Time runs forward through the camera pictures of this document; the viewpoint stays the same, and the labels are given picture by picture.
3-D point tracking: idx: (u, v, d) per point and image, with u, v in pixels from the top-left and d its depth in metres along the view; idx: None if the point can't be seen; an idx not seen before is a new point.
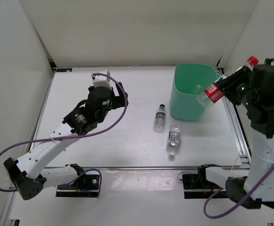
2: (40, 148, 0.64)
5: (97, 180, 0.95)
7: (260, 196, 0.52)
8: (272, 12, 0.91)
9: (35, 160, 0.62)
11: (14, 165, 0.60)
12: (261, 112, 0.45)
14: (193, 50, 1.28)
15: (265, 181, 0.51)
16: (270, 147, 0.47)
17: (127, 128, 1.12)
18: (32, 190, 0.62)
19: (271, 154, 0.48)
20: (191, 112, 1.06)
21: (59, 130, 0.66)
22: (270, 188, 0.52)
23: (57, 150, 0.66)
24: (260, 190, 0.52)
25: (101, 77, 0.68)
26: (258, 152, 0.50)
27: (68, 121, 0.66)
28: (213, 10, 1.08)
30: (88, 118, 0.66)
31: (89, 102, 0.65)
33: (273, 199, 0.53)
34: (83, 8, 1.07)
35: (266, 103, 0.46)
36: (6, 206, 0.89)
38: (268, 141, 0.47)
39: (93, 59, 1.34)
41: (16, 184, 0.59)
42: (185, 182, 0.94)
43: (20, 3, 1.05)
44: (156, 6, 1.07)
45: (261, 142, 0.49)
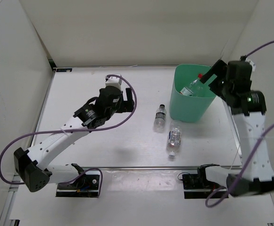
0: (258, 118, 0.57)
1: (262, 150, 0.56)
2: (50, 139, 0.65)
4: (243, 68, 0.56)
5: (97, 180, 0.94)
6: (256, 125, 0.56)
7: (258, 176, 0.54)
8: (272, 12, 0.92)
9: (46, 150, 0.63)
11: (25, 154, 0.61)
12: (235, 98, 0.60)
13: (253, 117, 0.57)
14: (193, 51, 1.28)
15: (256, 157, 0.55)
16: (250, 123, 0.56)
17: (127, 128, 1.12)
18: (39, 182, 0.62)
19: (254, 130, 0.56)
20: (192, 112, 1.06)
21: (70, 124, 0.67)
22: (263, 165, 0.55)
23: (67, 142, 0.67)
24: (255, 168, 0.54)
25: (114, 79, 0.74)
26: (243, 133, 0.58)
27: (80, 115, 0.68)
28: (213, 11, 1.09)
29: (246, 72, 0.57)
30: (97, 114, 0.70)
31: (101, 100, 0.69)
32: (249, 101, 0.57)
33: (270, 179, 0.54)
34: (84, 8, 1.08)
35: (239, 90, 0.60)
36: (6, 208, 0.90)
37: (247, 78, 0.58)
38: (247, 118, 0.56)
39: (93, 59, 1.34)
41: (26, 173, 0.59)
42: (185, 182, 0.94)
43: (20, 3, 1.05)
44: (157, 6, 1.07)
45: (242, 122, 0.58)
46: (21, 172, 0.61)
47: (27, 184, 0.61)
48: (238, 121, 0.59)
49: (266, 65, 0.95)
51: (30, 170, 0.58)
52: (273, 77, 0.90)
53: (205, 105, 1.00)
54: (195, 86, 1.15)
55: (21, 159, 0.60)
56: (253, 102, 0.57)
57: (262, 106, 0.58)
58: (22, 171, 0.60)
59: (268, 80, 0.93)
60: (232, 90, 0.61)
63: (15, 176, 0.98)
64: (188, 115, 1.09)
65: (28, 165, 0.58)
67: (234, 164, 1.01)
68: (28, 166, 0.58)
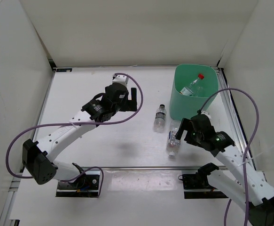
0: (233, 149, 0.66)
1: (253, 173, 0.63)
2: (59, 132, 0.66)
4: (203, 119, 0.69)
5: (97, 180, 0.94)
6: (235, 155, 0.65)
7: (264, 196, 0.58)
8: (272, 12, 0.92)
9: (55, 141, 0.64)
11: (35, 144, 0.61)
12: (209, 142, 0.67)
13: (229, 150, 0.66)
14: (193, 51, 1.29)
15: (252, 181, 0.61)
16: (229, 155, 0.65)
17: (127, 128, 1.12)
18: (46, 174, 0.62)
19: (235, 160, 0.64)
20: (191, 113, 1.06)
21: (78, 117, 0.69)
22: (262, 184, 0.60)
23: (75, 135, 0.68)
24: (256, 191, 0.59)
25: (121, 77, 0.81)
26: (230, 166, 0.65)
27: (88, 109, 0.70)
28: (213, 11, 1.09)
29: (207, 122, 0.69)
30: (104, 108, 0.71)
31: (107, 95, 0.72)
32: (219, 140, 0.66)
33: None
34: (84, 8, 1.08)
35: (208, 135, 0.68)
36: (6, 206, 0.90)
37: (209, 125, 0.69)
38: (225, 153, 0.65)
39: (93, 59, 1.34)
41: (35, 164, 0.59)
42: (185, 182, 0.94)
43: (20, 3, 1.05)
44: (156, 6, 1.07)
45: (224, 159, 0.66)
46: (29, 164, 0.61)
47: (35, 176, 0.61)
48: (221, 159, 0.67)
49: (266, 65, 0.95)
51: (41, 160, 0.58)
52: (272, 77, 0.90)
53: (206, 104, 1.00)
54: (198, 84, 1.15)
55: (30, 149, 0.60)
56: (222, 141, 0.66)
57: (230, 140, 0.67)
58: (31, 163, 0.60)
59: (268, 80, 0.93)
60: (204, 137, 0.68)
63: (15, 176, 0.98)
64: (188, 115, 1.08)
65: (39, 156, 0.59)
67: None
68: (39, 157, 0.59)
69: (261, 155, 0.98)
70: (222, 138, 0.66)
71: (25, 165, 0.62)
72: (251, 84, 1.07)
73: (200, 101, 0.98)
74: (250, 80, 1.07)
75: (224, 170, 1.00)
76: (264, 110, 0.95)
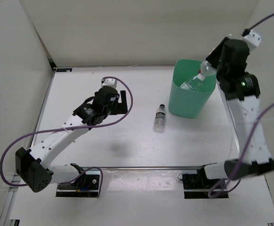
0: (254, 102, 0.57)
1: (259, 134, 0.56)
2: (52, 137, 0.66)
4: (240, 52, 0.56)
5: (97, 180, 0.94)
6: (252, 109, 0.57)
7: (255, 159, 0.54)
8: (272, 12, 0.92)
9: (49, 148, 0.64)
11: (27, 153, 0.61)
12: (229, 84, 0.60)
13: (247, 100, 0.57)
14: (193, 51, 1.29)
15: (253, 141, 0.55)
16: (245, 107, 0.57)
17: (127, 128, 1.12)
18: (42, 181, 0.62)
19: (249, 114, 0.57)
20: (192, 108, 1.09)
21: (70, 122, 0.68)
22: (261, 149, 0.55)
23: (67, 141, 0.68)
24: (252, 151, 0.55)
25: (110, 80, 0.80)
26: (238, 117, 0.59)
27: (79, 114, 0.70)
28: (213, 11, 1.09)
29: (242, 57, 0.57)
30: (96, 111, 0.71)
31: (98, 98, 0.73)
32: (243, 86, 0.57)
33: (268, 161, 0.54)
34: (84, 8, 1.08)
35: (234, 74, 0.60)
36: (6, 206, 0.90)
37: (244, 60, 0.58)
38: (242, 103, 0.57)
39: (93, 58, 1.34)
41: (30, 172, 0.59)
42: (185, 182, 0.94)
43: (20, 3, 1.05)
44: (157, 6, 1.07)
45: (238, 107, 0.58)
46: (23, 173, 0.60)
47: (30, 185, 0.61)
48: (234, 106, 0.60)
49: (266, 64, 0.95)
51: (35, 168, 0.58)
52: (272, 77, 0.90)
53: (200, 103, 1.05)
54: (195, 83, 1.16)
55: (24, 158, 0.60)
56: (247, 87, 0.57)
57: (256, 90, 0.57)
58: (25, 171, 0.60)
59: (268, 80, 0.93)
60: (227, 73, 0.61)
63: (15, 176, 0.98)
64: (187, 110, 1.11)
65: (32, 164, 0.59)
67: None
68: (33, 164, 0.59)
69: None
70: (249, 84, 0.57)
71: (18, 173, 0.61)
72: None
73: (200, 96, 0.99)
74: None
75: None
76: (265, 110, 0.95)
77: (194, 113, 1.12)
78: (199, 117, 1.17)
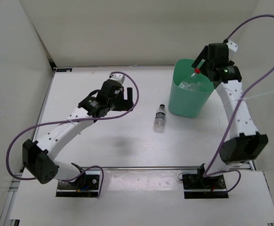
0: (236, 84, 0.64)
1: (244, 110, 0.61)
2: (58, 129, 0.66)
4: (221, 47, 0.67)
5: (97, 180, 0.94)
6: (235, 90, 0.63)
7: (242, 131, 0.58)
8: (272, 12, 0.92)
9: (55, 139, 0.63)
11: (35, 145, 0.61)
12: (215, 72, 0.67)
13: (230, 83, 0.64)
14: (193, 50, 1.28)
15: (238, 116, 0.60)
16: (228, 88, 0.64)
17: (127, 128, 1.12)
18: (49, 173, 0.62)
19: (233, 94, 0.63)
20: (190, 108, 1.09)
21: (76, 114, 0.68)
22: (246, 122, 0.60)
23: (74, 132, 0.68)
24: (239, 125, 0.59)
25: (117, 76, 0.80)
26: (225, 99, 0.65)
27: (85, 106, 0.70)
28: (213, 11, 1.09)
29: (223, 51, 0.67)
30: (100, 104, 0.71)
31: (103, 91, 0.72)
32: (226, 72, 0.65)
33: (255, 133, 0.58)
34: (84, 8, 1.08)
35: (219, 65, 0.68)
36: (6, 206, 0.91)
37: (225, 55, 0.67)
38: (226, 85, 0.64)
39: (93, 58, 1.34)
41: (37, 163, 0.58)
42: (186, 182, 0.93)
43: (20, 3, 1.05)
44: (157, 6, 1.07)
45: (223, 90, 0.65)
46: (31, 165, 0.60)
47: (37, 176, 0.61)
48: (220, 91, 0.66)
49: (266, 64, 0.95)
51: (43, 159, 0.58)
52: (273, 77, 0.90)
53: (199, 101, 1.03)
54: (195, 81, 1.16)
55: (31, 149, 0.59)
56: (229, 73, 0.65)
57: (238, 75, 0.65)
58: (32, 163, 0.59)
59: (267, 80, 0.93)
60: (213, 66, 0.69)
63: (15, 176, 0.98)
64: (186, 110, 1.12)
65: (40, 155, 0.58)
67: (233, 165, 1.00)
68: (40, 155, 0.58)
69: (261, 156, 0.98)
70: (231, 70, 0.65)
71: (24, 165, 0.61)
72: (251, 83, 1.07)
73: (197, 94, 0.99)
74: (250, 80, 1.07)
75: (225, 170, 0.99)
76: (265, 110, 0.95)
77: (193, 113, 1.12)
78: (199, 117, 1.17)
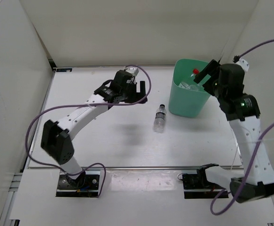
0: (254, 122, 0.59)
1: (262, 154, 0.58)
2: (77, 112, 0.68)
4: (236, 74, 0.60)
5: (97, 180, 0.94)
6: (252, 129, 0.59)
7: (261, 180, 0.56)
8: (272, 12, 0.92)
9: (74, 120, 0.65)
11: (56, 125, 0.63)
12: (229, 104, 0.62)
13: (248, 121, 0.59)
14: (193, 51, 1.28)
15: (257, 161, 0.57)
16: (246, 127, 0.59)
17: (127, 128, 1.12)
18: (66, 153, 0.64)
19: (251, 134, 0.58)
20: (189, 108, 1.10)
21: (93, 100, 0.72)
22: (265, 168, 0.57)
23: (90, 117, 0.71)
24: (257, 172, 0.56)
25: (131, 68, 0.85)
26: (241, 137, 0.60)
27: (101, 92, 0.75)
28: (213, 11, 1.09)
29: (238, 79, 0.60)
30: (114, 92, 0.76)
31: (116, 80, 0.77)
32: (243, 106, 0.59)
33: None
34: (84, 8, 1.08)
35: (233, 96, 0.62)
36: (6, 206, 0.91)
37: (240, 83, 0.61)
38: (243, 123, 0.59)
39: (93, 58, 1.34)
41: (58, 141, 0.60)
42: (185, 182, 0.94)
43: (20, 3, 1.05)
44: (157, 6, 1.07)
45: (238, 127, 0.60)
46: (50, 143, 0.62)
47: (56, 157, 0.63)
48: (236, 127, 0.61)
49: (266, 64, 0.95)
51: (64, 136, 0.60)
52: (273, 77, 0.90)
53: (199, 100, 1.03)
54: (194, 81, 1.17)
55: (51, 129, 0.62)
56: (246, 107, 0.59)
57: (256, 109, 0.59)
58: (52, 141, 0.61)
59: (267, 80, 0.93)
60: (226, 95, 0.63)
63: (15, 176, 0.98)
64: (185, 111, 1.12)
65: (61, 133, 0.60)
67: (232, 164, 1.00)
68: (61, 133, 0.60)
69: None
70: (248, 104, 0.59)
71: (43, 146, 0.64)
72: (251, 83, 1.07)
73: (193, 94, 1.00)
74: (250, 80, 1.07)
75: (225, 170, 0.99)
76: (265, 111, 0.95)
77: (192, 113, 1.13)
78: (199, 116, 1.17)
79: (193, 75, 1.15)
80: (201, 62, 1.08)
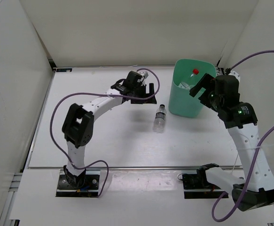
0: (252, 129, 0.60)
1: (262, 160, 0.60)
2: (98, 100, 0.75)
4: (231, 84, 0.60)
5: (97, 180, 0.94)
6: (251, 136, 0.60)
7: (262, 186, 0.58)
8: (272, 12, 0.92)
9: (97, 106, 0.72)
11: (80, 108, 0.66)
12: (227, 112, 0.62)
13: (246, 128, 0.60)
14: (193, 50, 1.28)
15: (257, 168, 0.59)
16: (245, 134, 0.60)
17: (127, 128, 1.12)
18: (85, 137, 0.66)
19: (249, 141, 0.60)
20: (189, 108, 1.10)
21: (110, 92, 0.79)
22: (265, 174, 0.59)
23: (108, 106, 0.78)
24: (258, 178, 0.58)
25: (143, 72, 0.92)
26: (240, 144, 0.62)
27: (117, 87, 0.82)
28: (213, 11, 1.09)
29: (234, 88, 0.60)
30: (127, 88, 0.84)
31: (128, 79, 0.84)
32: (240, 114, 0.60)
33: None
34: (84, 9, 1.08)
35: (230, 105, 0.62)
36: (6, 206, 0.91)
37: (236, 92, 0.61)
38: (241, 130, 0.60)
39: (93, 58, 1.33)
41: (82, 121, 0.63)
42: (185, 182, 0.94)
43: (20, 3, 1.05)
44: (157, 6, 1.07)
45: (238, 134, 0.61)
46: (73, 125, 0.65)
47: (75, 139, 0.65)
48: (234, 134, 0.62)
49: (266, 64, 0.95)
51: (89, 117, 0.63)
52: (273, 77, 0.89)
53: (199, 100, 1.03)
54: (194, 81, 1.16)
55: (76, 110, 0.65)
56: (243, 114, 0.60)
57: (253, 117, 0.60)
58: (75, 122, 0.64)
59: (268, 80, 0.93)
60: (223, 104, 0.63)
63: (15, 176, 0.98)
64: (185, 111, 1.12)
65: (86, 114, 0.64)
67: (233, 164, 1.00)
68: (86, 115, 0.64)
69: None
70: (246, 112, 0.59)
71: (65, 127, 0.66)
72: (251, 84, 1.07)
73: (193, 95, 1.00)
74: (250, 80, 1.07)
75: (225, 170, 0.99)
76: (264, 110, 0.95)
77: (192, 112, 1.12)
78: (199, 117, 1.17)
79: (193, 75, 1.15)
80: (202, 62, 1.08)
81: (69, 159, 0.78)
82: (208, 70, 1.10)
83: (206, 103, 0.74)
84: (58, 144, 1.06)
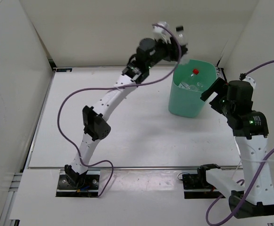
0: (261, 142, 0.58)
1: (267, 174, 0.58)
2: (108, 96, 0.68)
4: (244, 91, 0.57)
5: (97, 180, 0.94)
6: (258, 149, 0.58)
7: (261, 200, 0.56)
8: (273, 12, 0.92)
9: (106, 105, 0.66)
11: (91, 109, 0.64)
12: (237, 119, 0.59)
13: (255, 139, 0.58)
14: (193, 51, 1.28)
15: (259, 181, 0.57)
16: (252, 147, 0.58)
17: (127, 127, 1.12)
18: (104, 131, 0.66)
19: (255, 154, 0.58)
20: (190, 108, 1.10)
21: (121, 81, 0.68)
22: (267, 189, 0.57)
23: (121, 97, 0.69)
24: (257, 192, 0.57)
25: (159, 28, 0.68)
26: (245, 155, 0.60)
27: (128, 73, 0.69)
28: (213, 11, 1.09)
29: (246, 95, 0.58)
30: (142, 68, 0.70)
31: (139, 56, 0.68)
32: (251, 124, 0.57)
33: None
34: (84, 8, 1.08)
35: (242, 113, 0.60)
36: (6, 206, 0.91)
37: (248, 99, 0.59)
38: (249, 141, 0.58)
39: (93, 58, 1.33)
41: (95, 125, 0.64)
42: (185, 182, 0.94)
43: (21, 4, 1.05)
44: (157, 6, 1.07)
45: (245, 145, 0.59)
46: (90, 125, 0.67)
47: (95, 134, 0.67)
48: (240, 144, 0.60)
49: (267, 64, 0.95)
51: (99, 121, 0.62)
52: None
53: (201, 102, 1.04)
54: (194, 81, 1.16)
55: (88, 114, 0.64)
56: (255, 125, 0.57)
57: (264, 128, 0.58)
58: (90, 123, 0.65)
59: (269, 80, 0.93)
60: (234, 111, 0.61)
63: (15, 176, 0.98)
64: (186, 111, 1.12)
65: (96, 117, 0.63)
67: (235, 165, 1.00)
68: (97, 118, 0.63)
69: None
70: (257, 123, 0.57)
71: None
72: None
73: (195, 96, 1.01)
74: None
75: (225, 170, 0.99)
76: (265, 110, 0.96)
77: (193, 113, 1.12)
78: (199, 116, 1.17)
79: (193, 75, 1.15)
80: (204, 62, 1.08)
81: (78, 153, 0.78)
82: (208, 70, 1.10)
83: (217, 108, 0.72)
84: (58, 144, 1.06)
